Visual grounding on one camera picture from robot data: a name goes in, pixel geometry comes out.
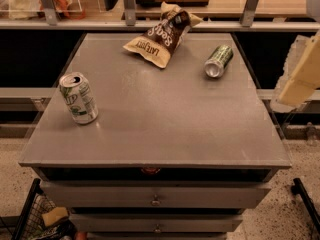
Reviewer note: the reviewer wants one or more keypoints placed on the black frame bar right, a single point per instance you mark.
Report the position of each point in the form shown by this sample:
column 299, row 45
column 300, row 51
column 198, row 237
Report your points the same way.
column 298, row 189

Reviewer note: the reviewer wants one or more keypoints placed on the yellow sponge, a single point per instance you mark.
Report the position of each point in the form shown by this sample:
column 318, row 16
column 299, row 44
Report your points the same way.
column 53, row 216

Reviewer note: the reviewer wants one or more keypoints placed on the clear plastic bin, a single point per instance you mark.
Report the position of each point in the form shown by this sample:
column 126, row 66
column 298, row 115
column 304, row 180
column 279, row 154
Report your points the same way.
column 27, row 9

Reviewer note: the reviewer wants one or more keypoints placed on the white green soda can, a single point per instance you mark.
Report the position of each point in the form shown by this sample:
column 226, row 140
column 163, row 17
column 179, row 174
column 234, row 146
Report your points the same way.
column 78, row 97

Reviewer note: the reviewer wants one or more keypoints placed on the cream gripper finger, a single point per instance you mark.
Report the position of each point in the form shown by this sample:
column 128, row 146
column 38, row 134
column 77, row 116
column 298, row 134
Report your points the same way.
column 302, row 68

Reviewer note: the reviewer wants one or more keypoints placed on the drawer knob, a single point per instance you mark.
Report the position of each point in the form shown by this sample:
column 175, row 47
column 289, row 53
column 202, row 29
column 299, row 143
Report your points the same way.
column 155, row 201
column 157, row 229

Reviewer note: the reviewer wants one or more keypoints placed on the grey metal shelf rail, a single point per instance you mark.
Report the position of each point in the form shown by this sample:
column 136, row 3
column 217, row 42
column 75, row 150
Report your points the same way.
column 206, row 26

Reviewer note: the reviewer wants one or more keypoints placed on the upper drawer knob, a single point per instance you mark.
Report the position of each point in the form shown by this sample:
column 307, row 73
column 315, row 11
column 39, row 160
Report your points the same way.
column 155, row 201

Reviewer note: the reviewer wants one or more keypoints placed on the red can in drawer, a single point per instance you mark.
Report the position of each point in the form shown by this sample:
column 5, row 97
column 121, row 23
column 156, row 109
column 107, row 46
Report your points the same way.
column 150, row 170

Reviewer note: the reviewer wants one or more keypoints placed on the black wire basket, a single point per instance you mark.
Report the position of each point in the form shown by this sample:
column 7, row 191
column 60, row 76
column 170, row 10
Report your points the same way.
column 30, row 225

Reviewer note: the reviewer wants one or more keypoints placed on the lower drawer knob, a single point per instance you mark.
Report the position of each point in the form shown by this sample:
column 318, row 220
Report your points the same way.
column 157, row 229

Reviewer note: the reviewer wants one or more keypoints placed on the brown chip bag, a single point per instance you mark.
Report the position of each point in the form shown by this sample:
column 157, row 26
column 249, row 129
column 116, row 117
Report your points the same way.
column 158, row 44

